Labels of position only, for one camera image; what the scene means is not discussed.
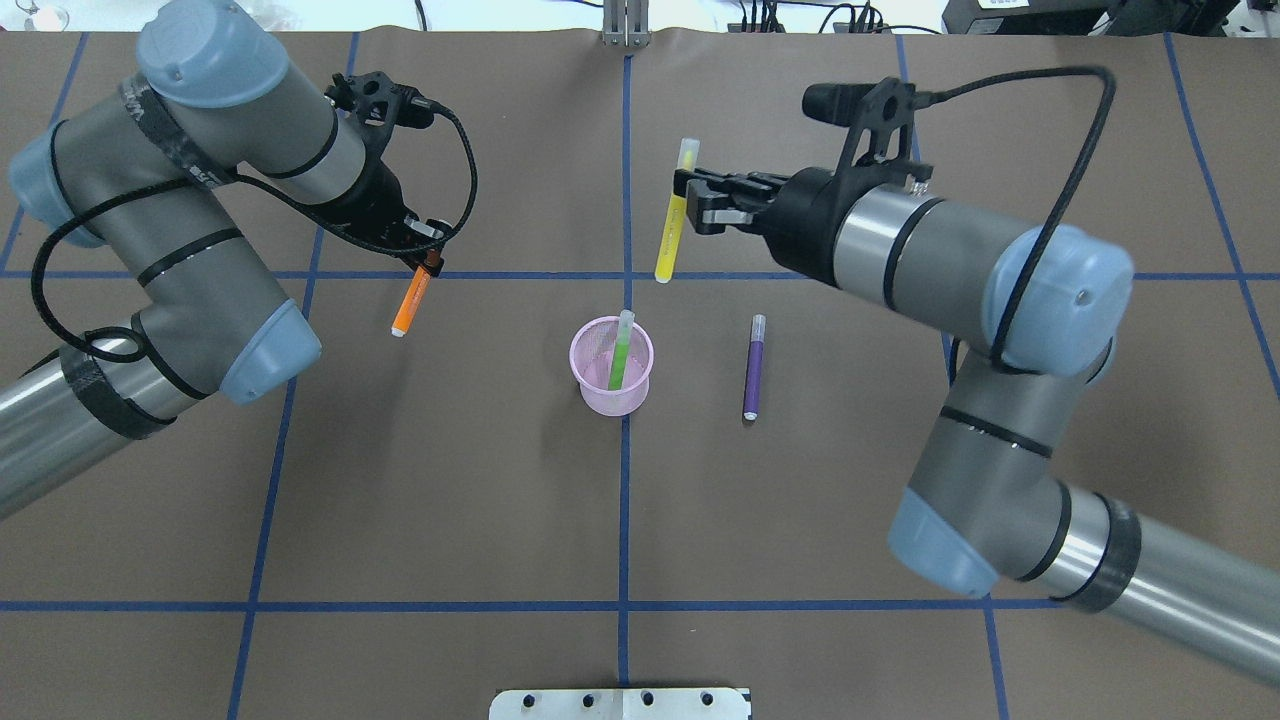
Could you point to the green highlighter pen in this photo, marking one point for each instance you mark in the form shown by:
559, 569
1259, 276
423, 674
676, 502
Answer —
621, 350

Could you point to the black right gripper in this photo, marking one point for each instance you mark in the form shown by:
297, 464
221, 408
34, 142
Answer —
805, 215

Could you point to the yellow highlighter pen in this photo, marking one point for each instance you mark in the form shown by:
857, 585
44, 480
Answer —
674, 223

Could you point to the pink plastic pen holder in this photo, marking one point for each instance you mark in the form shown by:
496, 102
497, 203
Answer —
590, 357

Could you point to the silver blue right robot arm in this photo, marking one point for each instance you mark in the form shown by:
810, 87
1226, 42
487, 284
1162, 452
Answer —
1039, 309

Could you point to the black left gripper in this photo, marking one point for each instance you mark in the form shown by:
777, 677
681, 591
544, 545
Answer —
375, 197

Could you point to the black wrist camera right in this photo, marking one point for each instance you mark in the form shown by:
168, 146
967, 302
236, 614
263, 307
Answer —
880, 123

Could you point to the black box with label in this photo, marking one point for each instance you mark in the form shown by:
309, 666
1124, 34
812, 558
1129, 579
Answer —
1022, 18

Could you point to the white central pedestal column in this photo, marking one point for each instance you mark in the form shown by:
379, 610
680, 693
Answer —
624, 703

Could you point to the purple marker pen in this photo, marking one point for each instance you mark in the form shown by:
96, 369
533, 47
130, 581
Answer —
752, 398

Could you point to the aluminium frame post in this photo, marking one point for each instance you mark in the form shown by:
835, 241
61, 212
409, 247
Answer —
626, 23

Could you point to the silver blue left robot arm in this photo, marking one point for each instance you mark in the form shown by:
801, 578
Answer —
215, 101

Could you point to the orange highlighter pen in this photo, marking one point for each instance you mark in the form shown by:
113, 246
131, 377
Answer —
412, 299

